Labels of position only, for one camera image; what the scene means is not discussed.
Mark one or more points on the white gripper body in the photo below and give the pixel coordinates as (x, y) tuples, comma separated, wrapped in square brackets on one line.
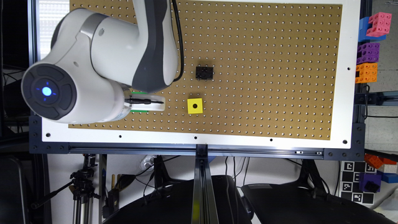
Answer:
[(140, 102)]

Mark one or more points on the green block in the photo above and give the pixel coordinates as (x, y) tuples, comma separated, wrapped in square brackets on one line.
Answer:
[(139, 108)]

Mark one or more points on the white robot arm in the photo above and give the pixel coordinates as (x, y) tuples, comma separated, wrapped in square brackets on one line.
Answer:
[(100, 68)]

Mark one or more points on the yellow block with hole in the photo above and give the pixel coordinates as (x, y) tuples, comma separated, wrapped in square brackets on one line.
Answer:
[(195, 106)]

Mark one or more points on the black block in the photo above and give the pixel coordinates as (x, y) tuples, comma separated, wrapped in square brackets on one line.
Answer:
[(204, 73)]

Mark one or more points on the purple block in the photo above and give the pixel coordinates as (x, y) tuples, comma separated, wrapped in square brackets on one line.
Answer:
[(368, 53)]

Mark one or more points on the orange red block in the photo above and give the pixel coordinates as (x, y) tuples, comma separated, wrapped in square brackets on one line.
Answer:
[(377, 162)]

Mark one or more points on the pink block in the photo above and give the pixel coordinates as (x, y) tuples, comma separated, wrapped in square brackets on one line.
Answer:
[(380, 24)]

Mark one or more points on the small blue block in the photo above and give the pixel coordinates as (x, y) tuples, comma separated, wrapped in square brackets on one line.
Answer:
[(388, 177)]

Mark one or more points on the left black office chair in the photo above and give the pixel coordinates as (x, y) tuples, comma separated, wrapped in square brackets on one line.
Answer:
[(161, 202)]

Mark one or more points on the black office chair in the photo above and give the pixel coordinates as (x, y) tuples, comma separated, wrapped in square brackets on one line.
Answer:
[(161, 202), (305, 200)]

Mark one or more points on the white table border board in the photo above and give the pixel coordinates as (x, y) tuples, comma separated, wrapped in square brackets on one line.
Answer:
[(281, 69)]

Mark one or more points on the right black office chair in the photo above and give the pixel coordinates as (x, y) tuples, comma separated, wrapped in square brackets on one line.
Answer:
[(305, 200)]

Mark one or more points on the fiducial marker sheet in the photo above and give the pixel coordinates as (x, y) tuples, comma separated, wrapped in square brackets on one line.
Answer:
[(349, 182)]

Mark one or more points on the purple cube on marker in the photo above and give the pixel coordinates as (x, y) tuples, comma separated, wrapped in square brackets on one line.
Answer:
[(369, 182)]

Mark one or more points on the black camera tripod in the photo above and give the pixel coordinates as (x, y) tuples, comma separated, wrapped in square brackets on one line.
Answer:
[(81, 186)]

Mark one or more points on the aluminium table frame rail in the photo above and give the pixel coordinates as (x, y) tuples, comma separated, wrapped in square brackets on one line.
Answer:
[(46, 137)]

